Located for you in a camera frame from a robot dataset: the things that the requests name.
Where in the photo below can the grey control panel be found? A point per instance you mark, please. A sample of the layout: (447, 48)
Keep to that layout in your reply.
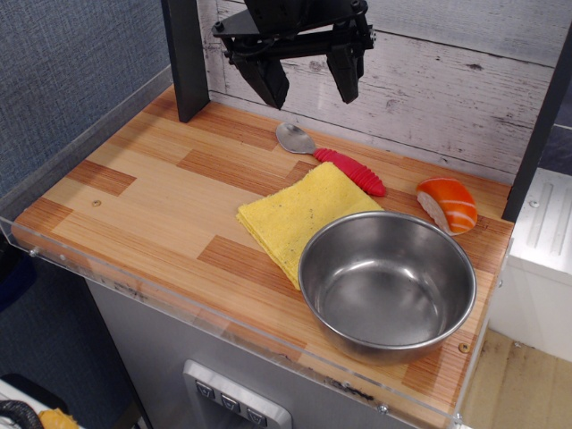
(229, 404)

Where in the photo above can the yellow cloth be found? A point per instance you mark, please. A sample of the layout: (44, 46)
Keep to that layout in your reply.
(284, 222)

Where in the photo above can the toy salmon sushi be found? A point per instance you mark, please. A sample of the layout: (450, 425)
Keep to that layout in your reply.
(448, 203)

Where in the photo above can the black right post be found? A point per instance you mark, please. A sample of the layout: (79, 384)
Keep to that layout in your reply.
(555, 94)

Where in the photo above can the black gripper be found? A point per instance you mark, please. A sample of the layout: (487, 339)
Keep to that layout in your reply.
(257, 38)

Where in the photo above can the black post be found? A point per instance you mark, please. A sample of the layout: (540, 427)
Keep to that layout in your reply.
(184, 39)
(555, 94)

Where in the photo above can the yellow object bottom left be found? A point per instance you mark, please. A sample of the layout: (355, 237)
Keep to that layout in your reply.
(57, 419)

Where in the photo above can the white side cabinet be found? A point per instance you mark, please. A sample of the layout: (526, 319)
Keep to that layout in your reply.
(532, 304)

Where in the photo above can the red handled metal spoon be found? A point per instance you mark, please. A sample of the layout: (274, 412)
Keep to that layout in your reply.
(296, 141)

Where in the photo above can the black left post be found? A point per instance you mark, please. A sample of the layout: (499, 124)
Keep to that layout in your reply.
(184, 39)

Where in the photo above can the steel bowl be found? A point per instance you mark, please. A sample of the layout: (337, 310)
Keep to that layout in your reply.
(386, 288)

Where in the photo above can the clear acrylic guard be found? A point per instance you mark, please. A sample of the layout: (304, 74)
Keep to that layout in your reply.
(145, 210)

